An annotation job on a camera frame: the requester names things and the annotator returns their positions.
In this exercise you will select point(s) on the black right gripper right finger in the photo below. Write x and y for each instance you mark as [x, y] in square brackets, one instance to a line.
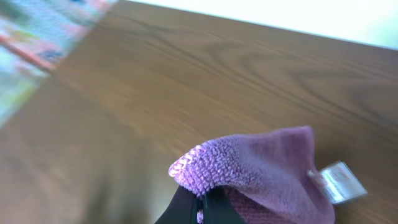
[217, 208]

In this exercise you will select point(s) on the purple microfiber cloth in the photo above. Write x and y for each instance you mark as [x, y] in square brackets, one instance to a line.
[265, 176]

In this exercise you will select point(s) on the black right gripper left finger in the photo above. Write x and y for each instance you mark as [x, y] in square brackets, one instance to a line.
[182, 208]

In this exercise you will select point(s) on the white cloth label tag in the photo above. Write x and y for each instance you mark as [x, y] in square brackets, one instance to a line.
[337, 183]

